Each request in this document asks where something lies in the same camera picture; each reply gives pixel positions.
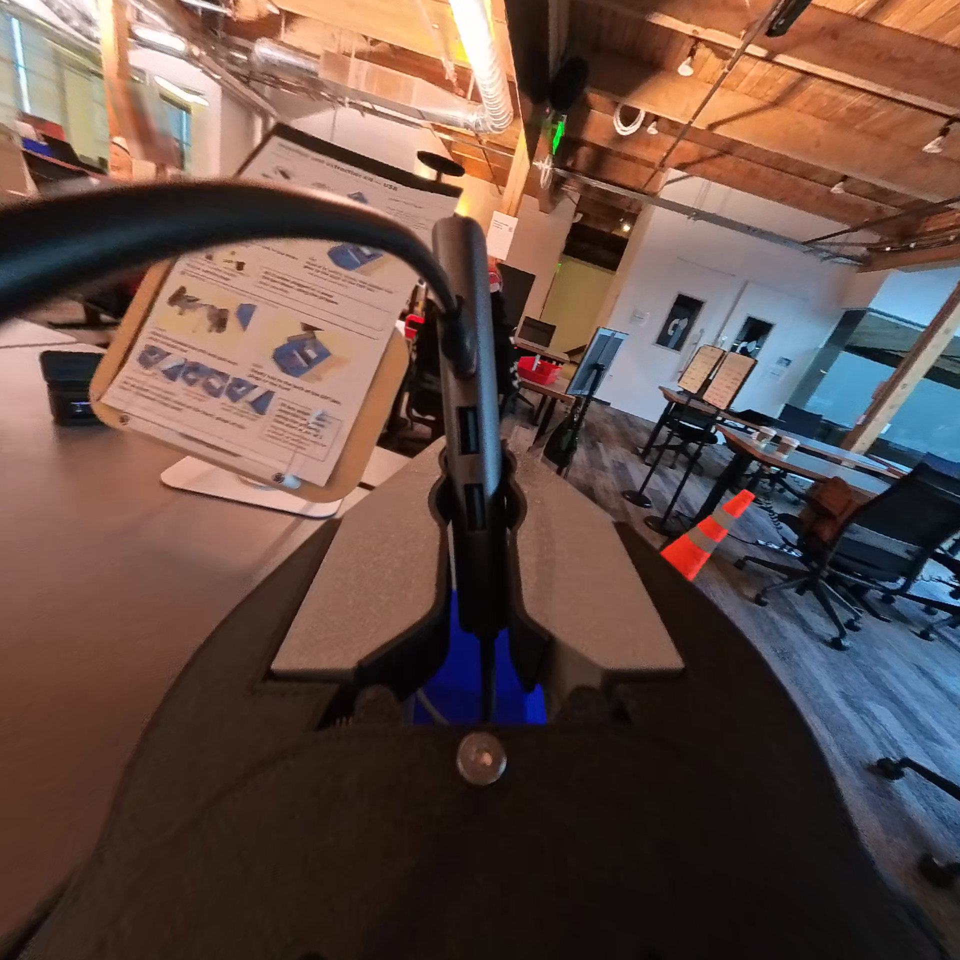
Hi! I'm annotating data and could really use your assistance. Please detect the white stand base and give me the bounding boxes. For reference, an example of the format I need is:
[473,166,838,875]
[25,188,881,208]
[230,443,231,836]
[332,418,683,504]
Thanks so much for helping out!
[161,453,342,519]

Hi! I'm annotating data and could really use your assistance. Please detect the orange traffic cone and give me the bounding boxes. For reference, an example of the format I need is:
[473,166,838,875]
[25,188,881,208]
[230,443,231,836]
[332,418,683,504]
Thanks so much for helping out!
[660,489,757,582]

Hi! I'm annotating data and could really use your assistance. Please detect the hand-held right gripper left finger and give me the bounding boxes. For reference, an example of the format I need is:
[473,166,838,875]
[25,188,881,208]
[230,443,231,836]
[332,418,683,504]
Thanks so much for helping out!
[270,438,455,697]

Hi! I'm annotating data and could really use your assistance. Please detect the wooden table with paper cups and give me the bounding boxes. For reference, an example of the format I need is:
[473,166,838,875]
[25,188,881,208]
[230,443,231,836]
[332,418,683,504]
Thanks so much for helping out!
[716,423,912,500]

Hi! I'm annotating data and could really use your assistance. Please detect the blue plastic bin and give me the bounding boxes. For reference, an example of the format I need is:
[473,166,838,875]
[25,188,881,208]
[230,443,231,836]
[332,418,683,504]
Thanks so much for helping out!
[412,588,547,727]

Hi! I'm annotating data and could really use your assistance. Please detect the tan text board on stand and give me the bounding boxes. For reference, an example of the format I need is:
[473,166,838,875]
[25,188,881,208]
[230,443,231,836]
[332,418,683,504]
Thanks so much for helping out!
[678,345,725,395]
[705,351,759,410]

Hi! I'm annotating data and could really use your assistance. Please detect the row of black office chairs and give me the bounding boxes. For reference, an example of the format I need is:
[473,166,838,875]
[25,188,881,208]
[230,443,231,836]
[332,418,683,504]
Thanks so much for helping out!
[738,457,960,654]

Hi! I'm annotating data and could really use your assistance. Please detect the grey panel on stand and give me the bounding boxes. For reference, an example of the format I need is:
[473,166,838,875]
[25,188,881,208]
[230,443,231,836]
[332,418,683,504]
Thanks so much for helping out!
[566,326,630,399]

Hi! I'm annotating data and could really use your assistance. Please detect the grey USB hub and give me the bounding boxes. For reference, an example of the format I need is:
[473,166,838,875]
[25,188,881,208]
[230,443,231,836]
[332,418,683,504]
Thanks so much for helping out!
[431,216,520,639]

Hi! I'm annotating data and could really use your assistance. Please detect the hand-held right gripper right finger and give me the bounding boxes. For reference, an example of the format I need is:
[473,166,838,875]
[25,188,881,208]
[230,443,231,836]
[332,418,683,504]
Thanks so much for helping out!
[507,448,687,710]

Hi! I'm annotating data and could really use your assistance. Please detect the black USB cable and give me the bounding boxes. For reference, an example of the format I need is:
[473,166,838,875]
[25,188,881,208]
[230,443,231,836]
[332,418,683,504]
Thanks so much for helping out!
[0,176,481,380]

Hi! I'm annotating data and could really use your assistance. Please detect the printed instruction sheet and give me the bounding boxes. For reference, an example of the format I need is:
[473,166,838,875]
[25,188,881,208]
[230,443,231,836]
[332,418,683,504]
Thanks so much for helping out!
[101,123,459,489]

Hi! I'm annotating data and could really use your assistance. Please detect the dark wall picture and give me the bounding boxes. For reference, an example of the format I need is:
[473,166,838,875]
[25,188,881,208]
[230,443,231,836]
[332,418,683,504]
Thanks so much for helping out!
[656,294,706,352]

